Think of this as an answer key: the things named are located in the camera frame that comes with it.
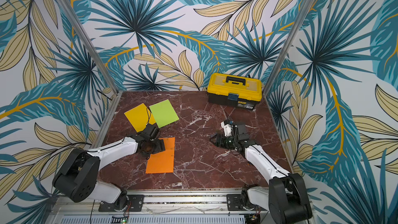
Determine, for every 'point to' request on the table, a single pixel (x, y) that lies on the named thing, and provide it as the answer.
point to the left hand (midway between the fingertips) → (159, 151)
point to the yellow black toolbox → (234, 90)
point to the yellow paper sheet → (140, 116)
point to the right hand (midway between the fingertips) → (213, 140)
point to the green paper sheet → (164, 113)
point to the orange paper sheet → (162, 162)
